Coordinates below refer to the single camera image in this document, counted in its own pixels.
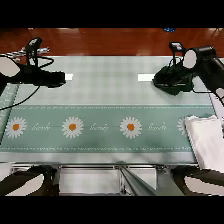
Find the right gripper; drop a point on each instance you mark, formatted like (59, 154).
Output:
(173, 80)

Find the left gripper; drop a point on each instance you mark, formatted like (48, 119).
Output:
(52, 79)

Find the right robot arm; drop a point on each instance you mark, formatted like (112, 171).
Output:
(208, 61)

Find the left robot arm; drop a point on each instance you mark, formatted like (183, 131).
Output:
(23, 74)

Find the white garment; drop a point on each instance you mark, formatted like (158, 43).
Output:
(206, 140)

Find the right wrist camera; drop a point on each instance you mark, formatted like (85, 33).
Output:
(176, 46)

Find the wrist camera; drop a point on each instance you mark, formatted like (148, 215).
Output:
(176, 46)
(33, 43)

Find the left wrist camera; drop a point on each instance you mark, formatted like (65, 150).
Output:
(33, 43)

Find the silver frame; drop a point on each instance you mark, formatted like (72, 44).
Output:
(100, 180)

